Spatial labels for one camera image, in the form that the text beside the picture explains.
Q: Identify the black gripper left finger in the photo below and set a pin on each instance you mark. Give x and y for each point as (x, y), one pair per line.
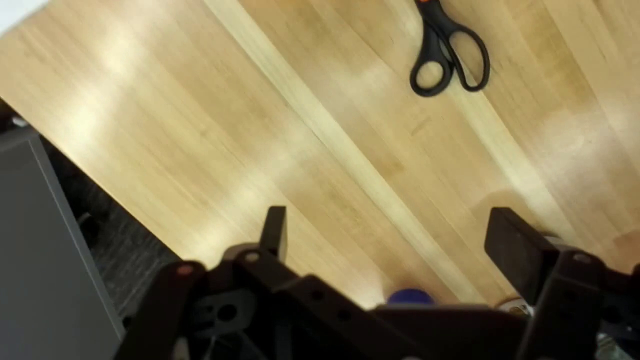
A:
(273, 235)

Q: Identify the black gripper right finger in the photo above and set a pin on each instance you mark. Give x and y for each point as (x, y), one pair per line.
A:
(523, 255)

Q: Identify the grey cabinet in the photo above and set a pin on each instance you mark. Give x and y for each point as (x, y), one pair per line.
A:
(52, 301)

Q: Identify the black handled scissors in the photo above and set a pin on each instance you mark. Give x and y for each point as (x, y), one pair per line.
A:
(437, 46)

